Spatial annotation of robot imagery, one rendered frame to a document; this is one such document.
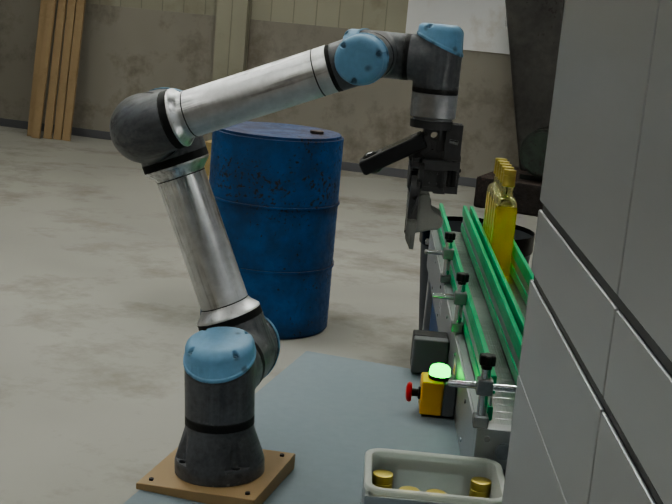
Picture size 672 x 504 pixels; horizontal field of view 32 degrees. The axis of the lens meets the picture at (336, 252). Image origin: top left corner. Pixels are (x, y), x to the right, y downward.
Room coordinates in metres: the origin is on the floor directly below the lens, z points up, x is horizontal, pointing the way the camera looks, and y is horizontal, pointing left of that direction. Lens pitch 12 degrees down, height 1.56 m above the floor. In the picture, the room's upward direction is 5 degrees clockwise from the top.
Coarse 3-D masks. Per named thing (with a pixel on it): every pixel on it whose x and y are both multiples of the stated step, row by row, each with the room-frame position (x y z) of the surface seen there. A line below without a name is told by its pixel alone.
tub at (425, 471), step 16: (368, 464) 1.78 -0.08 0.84; (384, 464) 1.84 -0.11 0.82; (400, 464) 1.84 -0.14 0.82; (416, 464) 1.84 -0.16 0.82; (432, 464) 1.84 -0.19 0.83; (448, 464) 1.84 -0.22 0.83; (464, 464) 1.84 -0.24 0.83; (480, 464) 1.84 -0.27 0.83; (496, 464) 1.83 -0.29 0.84; (368, 480) 1.71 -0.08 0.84; (400, 480) 1.84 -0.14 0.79; (416, 480) 1.84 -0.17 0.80; (432, 480) 1.84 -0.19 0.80; (448, 480) 1.84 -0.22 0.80; (464, 480) 1.84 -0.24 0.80; (496, 480) 1.78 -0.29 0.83; (384, 496) 1.69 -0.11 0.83; (400, 496) 1.68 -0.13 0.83; (416, 496) 1.68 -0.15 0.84; (432, 496) 1.68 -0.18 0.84; (448, 496) 1.68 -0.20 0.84; (464, 496) 1.68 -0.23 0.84; (496, 496) 1.75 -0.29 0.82
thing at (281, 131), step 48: (240, 144) 5.28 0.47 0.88; (288, 144) 5.25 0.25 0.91; (336, 144) 5.41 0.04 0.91; (240, 192) 5.27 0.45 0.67; (288, 192) 5.25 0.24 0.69; (336, 192) 5.46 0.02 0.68; (240, 240) 5.26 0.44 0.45; (288, 240) 5.26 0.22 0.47; (288, 288) 5.26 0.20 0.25; (288, 336) 5.27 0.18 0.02
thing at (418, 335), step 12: (420, 336) 2.57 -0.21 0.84; (432, 336) 2.58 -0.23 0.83; (444, 336) 2.59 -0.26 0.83; (420, 348) 2.55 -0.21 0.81; (432, 348) 2.55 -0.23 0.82; (444, 348) 2.55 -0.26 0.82; (420, 360) 2.55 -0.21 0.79; (432, 360) 2.55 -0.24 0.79; (444, 360) 2.55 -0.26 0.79; (420, 372) 2.55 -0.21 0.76
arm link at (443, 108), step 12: (420, 96) 1.91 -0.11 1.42; (432, 96) 1.90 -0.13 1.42; (444, 96) 1.91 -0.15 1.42; (456, 96) 1.92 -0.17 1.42; (420, 108) 1.91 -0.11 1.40; (432, 108) 1.90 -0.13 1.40; (444, 108) 1.91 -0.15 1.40; (456, 108) 1.93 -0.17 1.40; (432, 120) 1.91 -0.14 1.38; (444, 120) 1.92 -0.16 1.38
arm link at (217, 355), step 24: (192, 336) 1.88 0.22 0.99; (216, 336) 1.88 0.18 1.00; (240, 336) 1.88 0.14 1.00; (192, 360) 1.83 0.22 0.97; (216, 360) 1.82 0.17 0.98; (240, 360) 1.83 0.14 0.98; (192, 384) 1.83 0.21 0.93; (216, 384) 1.81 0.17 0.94; (240, 384) 1.83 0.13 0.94; (192, 408) 1.83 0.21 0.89; (216, 408) 1.81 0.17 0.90; (240, 408) 1.83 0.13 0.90
